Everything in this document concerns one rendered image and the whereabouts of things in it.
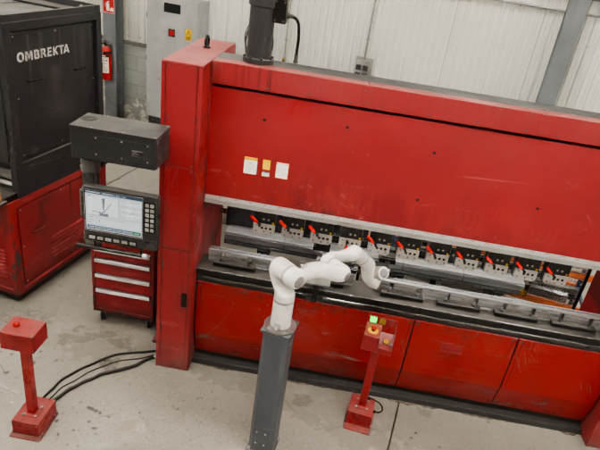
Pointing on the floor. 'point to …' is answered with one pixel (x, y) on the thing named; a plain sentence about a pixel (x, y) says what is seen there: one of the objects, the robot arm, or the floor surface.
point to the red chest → (125, 283)
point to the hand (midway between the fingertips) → (359, 270)
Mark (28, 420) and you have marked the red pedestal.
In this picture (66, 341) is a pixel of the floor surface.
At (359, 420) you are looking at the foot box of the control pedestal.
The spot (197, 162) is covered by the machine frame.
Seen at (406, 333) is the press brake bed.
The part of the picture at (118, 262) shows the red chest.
